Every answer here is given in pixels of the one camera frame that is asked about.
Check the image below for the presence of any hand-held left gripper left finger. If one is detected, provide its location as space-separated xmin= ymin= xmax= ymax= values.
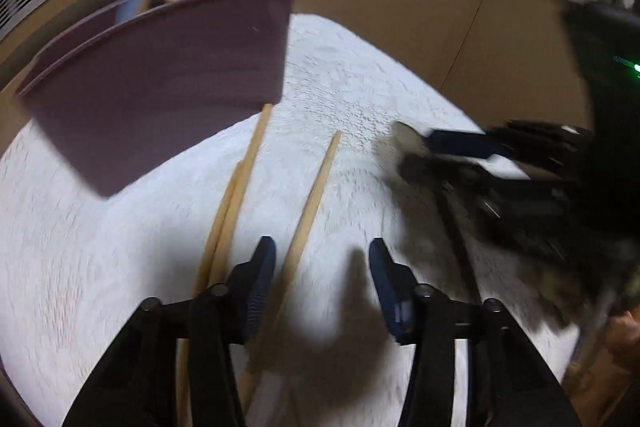
xmin=62 ymin=236 xmax=277 ymax=427

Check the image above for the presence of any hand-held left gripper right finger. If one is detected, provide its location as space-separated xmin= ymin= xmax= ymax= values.
xmin=368 ymin=238 xmax=581 ymax=427

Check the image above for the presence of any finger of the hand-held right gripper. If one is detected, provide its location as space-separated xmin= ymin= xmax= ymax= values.
xmin=425 ymin=119 xmax=596 ymax=180
xmin=397 ymin=154 xmax=506 ymax=218

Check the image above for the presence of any dark spoon with black handle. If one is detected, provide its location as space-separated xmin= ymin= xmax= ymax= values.
xmin=392 ymin=121 xmax=483 ymax=305

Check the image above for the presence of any purple plastic utensil container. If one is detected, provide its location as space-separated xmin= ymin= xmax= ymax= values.
xmin=14 ymin=0 xmax=297 ymax=198

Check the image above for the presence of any person's right forearm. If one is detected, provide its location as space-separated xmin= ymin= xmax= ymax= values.
xmin=567 ymin=311 xmax=640 ymax=427

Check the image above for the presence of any wooden base cabinet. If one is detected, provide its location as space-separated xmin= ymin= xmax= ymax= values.
xmin=0 ymin=0 xmax=596 ymax=142

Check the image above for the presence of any white lace tablecloth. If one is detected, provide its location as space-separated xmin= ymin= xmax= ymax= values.
xmin=0 ymin=13 xmax=588 ymax=427

